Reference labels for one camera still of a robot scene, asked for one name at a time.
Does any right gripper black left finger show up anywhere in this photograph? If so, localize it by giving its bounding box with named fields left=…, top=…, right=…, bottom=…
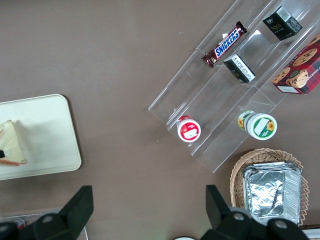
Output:
left=18, top=185, right=95, bottom=240

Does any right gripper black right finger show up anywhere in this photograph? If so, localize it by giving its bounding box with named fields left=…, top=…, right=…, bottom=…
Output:
left=199, top=184, right=311, bottom=240

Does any triangular sandwich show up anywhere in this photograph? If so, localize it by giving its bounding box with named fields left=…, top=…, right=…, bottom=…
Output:
left=0, top=119, right=27, bottom=167

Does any light wicker basket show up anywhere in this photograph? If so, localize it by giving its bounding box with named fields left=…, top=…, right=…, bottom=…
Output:
left=229, top=148, right=310, bottom=226

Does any beige plastic serving tray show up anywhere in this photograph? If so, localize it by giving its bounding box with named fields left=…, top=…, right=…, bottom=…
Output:
left=0, top=93, right=83, bottom=181

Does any aluminium foil tray stack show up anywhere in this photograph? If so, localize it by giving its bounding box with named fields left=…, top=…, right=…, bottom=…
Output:
left=241, top=161, right=303, bottom=226

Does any white plastic bin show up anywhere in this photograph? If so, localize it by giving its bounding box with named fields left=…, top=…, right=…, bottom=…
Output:
left=302, top=226, right=320, bottom=240

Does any red lid yogurt cup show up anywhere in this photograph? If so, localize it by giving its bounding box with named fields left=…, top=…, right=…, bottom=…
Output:
left=176, top=115, right=202, bottom=143

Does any green lid yogurt cup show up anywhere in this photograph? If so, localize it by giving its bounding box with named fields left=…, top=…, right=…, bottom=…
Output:
left=237, top=110, right=278, bottom=141

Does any clear acrylic stepped shelf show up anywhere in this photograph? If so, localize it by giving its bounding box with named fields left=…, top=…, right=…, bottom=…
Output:
left=147, top=0, right=320, bottom=174

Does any small black carton box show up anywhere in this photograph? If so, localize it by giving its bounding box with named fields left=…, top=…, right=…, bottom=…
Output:
left=223, top=53, right=256, bottom=84
left=262, top=5, right=303, bottom=41

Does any red tartan cookie box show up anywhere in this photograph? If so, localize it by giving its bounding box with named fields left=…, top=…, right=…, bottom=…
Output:
left=271, top=33, right=320, bottom=95

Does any Snickers chocolate bar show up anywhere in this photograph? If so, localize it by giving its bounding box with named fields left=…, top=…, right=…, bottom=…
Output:
left=201, top=20, right=248, bottom=69

